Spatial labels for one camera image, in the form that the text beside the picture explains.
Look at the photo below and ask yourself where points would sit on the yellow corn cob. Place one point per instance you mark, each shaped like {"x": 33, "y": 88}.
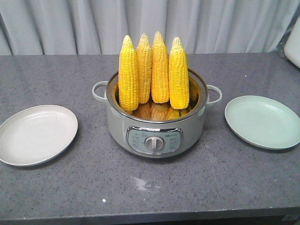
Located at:
{"x": 128, "y": 76}
{"x": 178, "y": 75}
{"x": 159, "y": 77}

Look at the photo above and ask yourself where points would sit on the green electric cooking pot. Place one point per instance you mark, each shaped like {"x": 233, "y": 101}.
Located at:
{"x": 156, "y": 139}

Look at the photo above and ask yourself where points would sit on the grey stone countertop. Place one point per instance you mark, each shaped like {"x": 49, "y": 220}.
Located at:
{"x": 95, "y": 181}

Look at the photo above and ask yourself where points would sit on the light green plate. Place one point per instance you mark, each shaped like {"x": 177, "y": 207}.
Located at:
{"x": 263, "y": 122}

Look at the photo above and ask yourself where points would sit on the cream white plate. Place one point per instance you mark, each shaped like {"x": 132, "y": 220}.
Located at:
{"x": 36, "y": 135}

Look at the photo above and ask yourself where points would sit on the white pleated curtain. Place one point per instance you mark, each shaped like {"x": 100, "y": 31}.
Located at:
{"x": 55, "y": 27}

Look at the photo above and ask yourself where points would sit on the white soy milk blender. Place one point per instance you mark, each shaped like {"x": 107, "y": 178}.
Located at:
{"x": 289, "y": 46}

